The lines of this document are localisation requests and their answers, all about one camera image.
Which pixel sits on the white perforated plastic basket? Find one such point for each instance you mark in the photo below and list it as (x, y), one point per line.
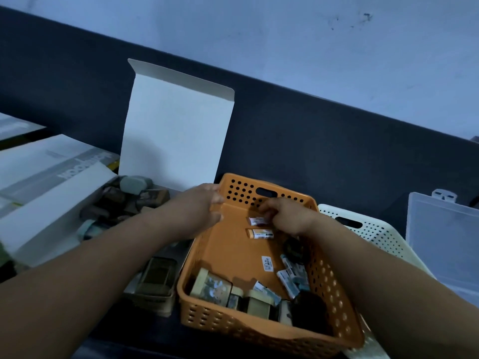
(381, 235)

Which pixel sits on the orange plastic basket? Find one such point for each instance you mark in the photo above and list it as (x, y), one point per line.
(232, 257)

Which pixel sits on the person's right forearm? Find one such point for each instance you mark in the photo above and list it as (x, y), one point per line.
(404, 295)

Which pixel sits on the white cardboard box open lid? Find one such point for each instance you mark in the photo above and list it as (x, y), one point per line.
(176, 134)

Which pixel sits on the person's left hand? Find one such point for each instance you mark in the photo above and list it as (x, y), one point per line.
(191, 216)

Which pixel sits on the person's left forearm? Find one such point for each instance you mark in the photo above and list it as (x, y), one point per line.
(75, 287)

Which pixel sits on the wide black shelf back panel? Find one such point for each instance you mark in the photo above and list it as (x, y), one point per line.
(318, 145)

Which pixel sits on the clear plastic organizer case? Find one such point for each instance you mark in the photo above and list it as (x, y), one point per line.
(441, 239)

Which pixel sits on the white barcode sticker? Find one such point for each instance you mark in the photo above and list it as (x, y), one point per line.
(267, 263)

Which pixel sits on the person's right hand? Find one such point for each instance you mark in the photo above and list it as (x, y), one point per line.
(293, 218)

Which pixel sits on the white flat notebook package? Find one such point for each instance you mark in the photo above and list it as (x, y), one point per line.
(17, 127)

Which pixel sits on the yellow flat packet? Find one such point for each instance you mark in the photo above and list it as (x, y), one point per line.
(113, 165)

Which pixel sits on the white grey-banded notebook package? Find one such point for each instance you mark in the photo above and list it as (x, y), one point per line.
(33, 160)

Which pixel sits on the pile of small tubes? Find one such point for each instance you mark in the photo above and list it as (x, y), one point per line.
(288, 284)

